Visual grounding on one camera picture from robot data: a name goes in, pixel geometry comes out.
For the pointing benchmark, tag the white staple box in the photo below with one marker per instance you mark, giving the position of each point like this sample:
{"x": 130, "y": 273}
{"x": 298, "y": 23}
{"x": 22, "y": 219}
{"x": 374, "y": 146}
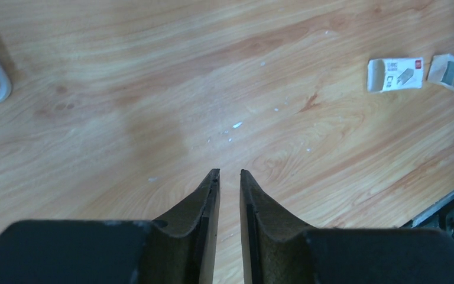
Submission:
{"x": 394, "y": 74}

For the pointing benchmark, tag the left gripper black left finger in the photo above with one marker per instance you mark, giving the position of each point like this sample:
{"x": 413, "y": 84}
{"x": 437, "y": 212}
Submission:
{"x": 179, "y": 246}

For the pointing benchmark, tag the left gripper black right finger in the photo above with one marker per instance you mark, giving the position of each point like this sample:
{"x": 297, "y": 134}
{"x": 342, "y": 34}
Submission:
{"x": 279, "y": 247}

